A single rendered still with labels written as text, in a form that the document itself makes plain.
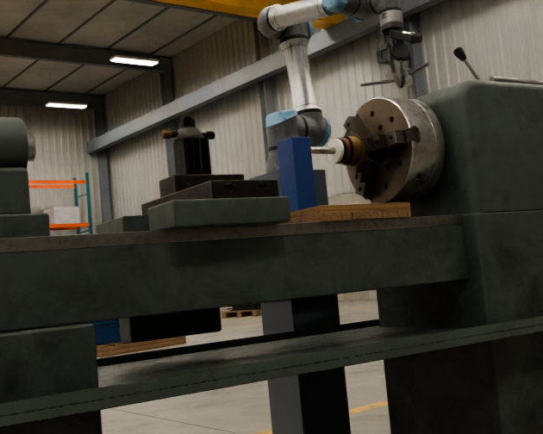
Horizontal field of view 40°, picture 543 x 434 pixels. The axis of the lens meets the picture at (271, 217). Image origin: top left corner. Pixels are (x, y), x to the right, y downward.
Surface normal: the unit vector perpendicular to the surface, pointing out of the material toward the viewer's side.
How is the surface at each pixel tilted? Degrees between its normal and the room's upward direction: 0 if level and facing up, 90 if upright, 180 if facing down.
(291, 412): 90
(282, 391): 90
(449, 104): 90
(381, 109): 90
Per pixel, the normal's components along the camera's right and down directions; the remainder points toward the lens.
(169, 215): -0.85, 0.04
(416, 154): 0.52, 0.13
